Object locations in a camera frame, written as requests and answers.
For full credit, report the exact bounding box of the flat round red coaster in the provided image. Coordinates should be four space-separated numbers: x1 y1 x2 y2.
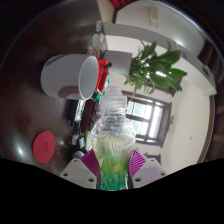
32 130 57 164

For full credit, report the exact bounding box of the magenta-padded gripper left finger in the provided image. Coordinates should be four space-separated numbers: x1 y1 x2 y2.
59 148 100 190

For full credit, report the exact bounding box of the red plastic box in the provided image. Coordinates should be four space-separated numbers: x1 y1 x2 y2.
94 59 113 96

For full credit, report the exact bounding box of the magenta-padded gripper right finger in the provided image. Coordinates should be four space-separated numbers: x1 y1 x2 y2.
127 149 167 190

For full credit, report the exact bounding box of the clear bottle with green label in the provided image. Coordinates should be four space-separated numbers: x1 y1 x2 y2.
90 85 137 191

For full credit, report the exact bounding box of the white mug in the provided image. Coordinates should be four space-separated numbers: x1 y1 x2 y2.
40 53 100 101

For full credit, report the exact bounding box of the small potted plant white pot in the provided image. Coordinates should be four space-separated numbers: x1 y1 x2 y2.
105 40 188 96

